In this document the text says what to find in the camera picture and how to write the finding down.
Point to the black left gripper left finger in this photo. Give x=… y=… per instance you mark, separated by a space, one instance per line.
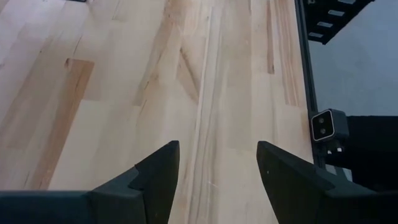
x=152 y=186

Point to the grey black table camera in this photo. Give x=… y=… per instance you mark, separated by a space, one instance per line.
x=326 y=124

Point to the black mat pale stripes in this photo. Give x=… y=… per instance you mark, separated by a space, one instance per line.
x=329 y=21

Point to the black aluminium rig frame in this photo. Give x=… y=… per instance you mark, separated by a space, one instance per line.
x=306 y=62

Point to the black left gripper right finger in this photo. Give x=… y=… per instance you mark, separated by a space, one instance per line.
x=289 y=186

